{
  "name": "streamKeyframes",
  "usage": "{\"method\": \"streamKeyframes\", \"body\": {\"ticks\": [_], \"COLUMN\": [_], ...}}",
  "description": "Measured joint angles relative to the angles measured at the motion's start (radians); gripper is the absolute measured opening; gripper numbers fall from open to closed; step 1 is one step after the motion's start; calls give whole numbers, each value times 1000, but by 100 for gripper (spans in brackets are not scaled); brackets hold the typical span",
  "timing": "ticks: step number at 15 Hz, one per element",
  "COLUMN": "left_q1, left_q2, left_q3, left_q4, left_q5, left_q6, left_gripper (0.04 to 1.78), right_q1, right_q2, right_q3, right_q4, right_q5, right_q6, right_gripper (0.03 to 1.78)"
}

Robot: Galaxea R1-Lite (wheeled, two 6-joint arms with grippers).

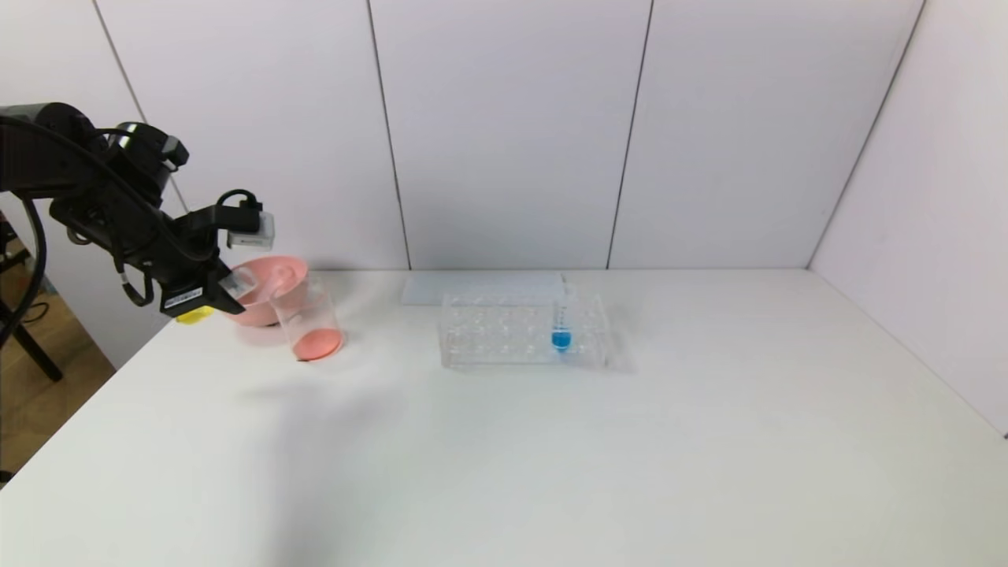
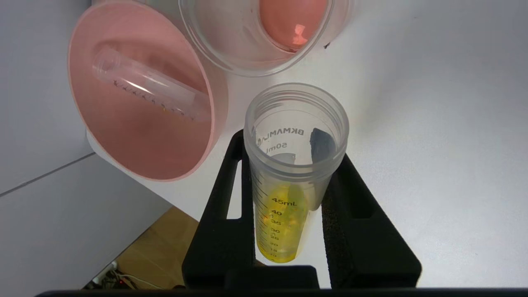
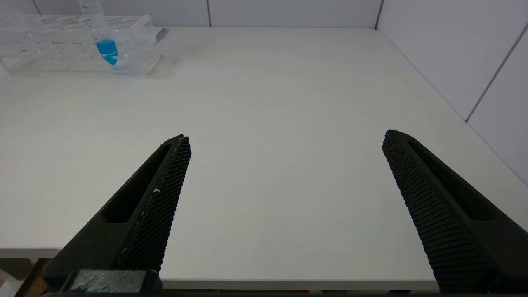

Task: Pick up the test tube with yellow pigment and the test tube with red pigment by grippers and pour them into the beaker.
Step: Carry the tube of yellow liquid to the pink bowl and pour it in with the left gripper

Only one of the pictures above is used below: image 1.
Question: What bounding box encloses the test tube with yellow pigment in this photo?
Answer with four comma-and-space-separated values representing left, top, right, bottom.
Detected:
175, 265, 259, 325

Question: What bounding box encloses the clear acrylic test tube rack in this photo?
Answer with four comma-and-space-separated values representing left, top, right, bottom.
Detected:
439, 288, 609, 369

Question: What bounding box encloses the test tube with blue pigment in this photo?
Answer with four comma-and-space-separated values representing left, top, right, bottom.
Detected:
551, 275, 573, 354

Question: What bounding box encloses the clear glass beaker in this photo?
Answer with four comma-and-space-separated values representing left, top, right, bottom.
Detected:
271, 277, 346, 363

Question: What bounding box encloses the flat white sheet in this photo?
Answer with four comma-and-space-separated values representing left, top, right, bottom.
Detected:
402, 272, 566, 307

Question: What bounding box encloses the pink plastic bowl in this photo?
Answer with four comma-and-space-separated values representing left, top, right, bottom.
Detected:
220, 255, 309, 328

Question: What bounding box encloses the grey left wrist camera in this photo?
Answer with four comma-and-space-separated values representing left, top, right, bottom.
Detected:
226, 210, 276, 252

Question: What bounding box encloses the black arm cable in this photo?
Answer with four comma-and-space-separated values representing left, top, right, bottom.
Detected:
0, 193, 50, 351

